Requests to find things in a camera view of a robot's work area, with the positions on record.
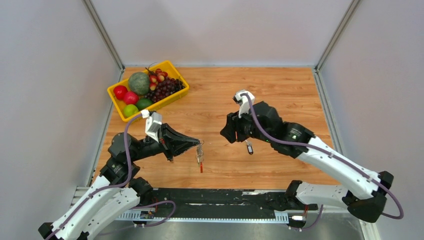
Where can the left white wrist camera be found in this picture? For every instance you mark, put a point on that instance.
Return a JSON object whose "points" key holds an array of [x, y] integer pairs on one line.
{"points": [[152, 124]]}

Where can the dark green lime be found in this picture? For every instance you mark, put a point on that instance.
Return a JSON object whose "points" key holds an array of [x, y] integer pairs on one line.
{"points": [[143, 103]]}

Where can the red cherries bunch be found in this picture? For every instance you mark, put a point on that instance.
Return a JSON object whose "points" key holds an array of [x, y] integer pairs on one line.
{"points": [[156, 77]]}

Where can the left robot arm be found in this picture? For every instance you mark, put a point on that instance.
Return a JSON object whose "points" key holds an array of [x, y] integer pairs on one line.
{"points": [[116, 189]]}

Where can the light green apple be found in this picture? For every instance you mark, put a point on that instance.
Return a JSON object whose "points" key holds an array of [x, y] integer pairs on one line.
{"points": [[130, 110]]}

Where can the green melon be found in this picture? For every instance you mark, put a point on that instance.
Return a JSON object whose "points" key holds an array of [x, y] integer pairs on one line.
{"points": [[139, 83]]}

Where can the dark purple grape bunch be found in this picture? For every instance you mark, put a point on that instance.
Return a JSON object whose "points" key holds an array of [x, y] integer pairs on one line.
{"points": [[165, 89]]}

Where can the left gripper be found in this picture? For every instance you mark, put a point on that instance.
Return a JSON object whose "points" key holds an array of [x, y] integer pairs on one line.
{"points": [[173, 143]]}

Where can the metal key holder red handle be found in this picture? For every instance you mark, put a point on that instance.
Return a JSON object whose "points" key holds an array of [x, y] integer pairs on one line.
{"points": [[200, 155]]}

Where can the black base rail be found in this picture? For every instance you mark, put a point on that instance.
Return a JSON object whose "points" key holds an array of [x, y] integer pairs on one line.
{"points": [[202, 205]]}

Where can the pink red apple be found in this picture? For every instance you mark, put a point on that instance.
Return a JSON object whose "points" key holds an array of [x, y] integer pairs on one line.
{"points": [[130, 98]]}

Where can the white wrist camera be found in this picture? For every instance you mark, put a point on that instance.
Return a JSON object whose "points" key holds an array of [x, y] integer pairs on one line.
{"points": [[152, 124], [242, 98]]}

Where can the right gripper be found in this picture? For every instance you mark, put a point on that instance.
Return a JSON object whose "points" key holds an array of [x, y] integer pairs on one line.
{"points": [[229, 131]]}

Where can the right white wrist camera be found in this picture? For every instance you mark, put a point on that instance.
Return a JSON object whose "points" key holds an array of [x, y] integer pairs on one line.
{"points": [[242, 98]]}

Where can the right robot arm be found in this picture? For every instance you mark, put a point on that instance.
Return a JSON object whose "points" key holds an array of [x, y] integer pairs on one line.
{"points": [[362, 192]]}

